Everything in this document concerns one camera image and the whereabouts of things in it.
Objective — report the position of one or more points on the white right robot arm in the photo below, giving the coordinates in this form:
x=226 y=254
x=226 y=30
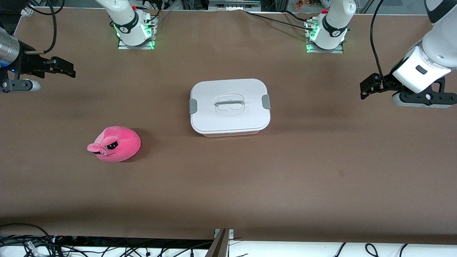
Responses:
x=128 y=21

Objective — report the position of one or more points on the white box lid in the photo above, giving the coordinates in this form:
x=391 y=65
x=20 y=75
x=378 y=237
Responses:
x=214 y=89

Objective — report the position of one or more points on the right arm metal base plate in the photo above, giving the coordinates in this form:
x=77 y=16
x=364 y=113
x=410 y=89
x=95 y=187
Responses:
x=150 y=35

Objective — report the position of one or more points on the aluminium frame profile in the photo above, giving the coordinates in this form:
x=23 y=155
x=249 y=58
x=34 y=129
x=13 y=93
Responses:
x=28 y=10
x=234 y=3

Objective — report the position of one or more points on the brown table cover sheet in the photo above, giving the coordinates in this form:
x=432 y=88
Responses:
x=228 y=185

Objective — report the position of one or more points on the pink plastic box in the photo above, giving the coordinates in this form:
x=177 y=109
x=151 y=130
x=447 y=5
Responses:
x=228 y=135

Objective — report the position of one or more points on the orange toy figure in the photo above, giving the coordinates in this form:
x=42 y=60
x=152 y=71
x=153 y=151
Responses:
x=299 y=4

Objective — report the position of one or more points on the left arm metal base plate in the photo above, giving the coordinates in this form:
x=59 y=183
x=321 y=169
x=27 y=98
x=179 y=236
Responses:
x=312 y=48

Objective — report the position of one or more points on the silver metal bracket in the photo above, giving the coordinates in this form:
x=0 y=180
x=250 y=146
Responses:
x=231 y=232

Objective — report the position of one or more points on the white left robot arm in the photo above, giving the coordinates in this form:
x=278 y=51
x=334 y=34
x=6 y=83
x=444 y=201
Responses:
x=335 y=21

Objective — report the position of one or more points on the brown angled beam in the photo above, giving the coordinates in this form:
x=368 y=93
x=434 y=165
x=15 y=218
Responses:
x=218 y=246

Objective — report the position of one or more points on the pink plush toy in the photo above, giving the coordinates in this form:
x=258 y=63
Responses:
x=125 y=142

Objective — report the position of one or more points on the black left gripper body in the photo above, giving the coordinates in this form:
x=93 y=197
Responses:
x=386 y=82

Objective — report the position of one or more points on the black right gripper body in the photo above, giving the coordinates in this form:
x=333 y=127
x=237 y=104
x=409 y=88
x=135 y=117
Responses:
x=27 y=61

